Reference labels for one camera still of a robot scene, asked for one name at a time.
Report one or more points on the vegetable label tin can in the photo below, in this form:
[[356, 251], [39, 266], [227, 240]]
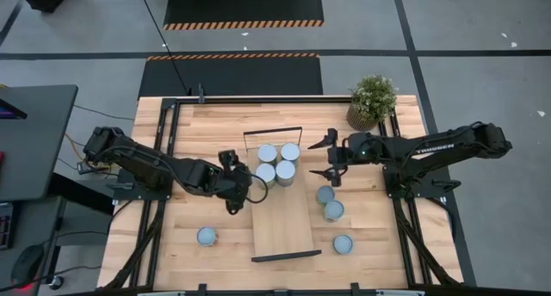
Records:
[[325, 195]]

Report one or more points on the black caster wheel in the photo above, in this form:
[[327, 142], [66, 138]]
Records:
[[56, 282]]

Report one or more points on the black computer mouse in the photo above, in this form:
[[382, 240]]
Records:
[[28, 263]]

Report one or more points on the dark grey low desk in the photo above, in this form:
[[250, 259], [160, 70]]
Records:
[[30, 227]]

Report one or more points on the tomato label tin can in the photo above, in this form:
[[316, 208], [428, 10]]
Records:
[[265, 172]]

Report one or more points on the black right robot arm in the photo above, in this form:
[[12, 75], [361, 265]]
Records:
[[439, 149]]

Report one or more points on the potted green plant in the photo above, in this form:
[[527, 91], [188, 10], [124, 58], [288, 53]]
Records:
[[373, 98]]

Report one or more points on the silver-topped tin can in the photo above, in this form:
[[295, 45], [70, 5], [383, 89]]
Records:
[[290, 151], [333, 210], [267, 152], [343, 244], [206, 236]]

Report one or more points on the black power supply brick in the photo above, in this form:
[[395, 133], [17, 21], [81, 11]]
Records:
[[91, 169]]

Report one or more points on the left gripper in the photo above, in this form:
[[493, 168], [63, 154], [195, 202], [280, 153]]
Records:
[[237, 184]]

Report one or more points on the black hazard-striped floor mat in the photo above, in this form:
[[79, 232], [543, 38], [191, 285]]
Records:
[[241, 8], [237, 76]]

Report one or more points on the screen on desk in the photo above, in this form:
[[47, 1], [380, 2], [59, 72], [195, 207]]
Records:
[[10, 112]]

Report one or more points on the green pea label tin can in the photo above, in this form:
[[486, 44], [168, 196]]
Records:
[[285, 170]]

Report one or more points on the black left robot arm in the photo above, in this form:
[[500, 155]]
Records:
[[172, 169]]

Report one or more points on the black keyboard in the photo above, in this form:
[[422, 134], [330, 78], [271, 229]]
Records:
[[5, 227]]

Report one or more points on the black aluminium table frame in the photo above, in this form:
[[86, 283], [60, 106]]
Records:
[[258, 100]]

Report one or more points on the wooden shelf with black frame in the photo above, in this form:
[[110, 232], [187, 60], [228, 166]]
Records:
[[284, 227]]

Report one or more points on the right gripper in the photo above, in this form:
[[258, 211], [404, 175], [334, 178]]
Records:
[[340, 158]]

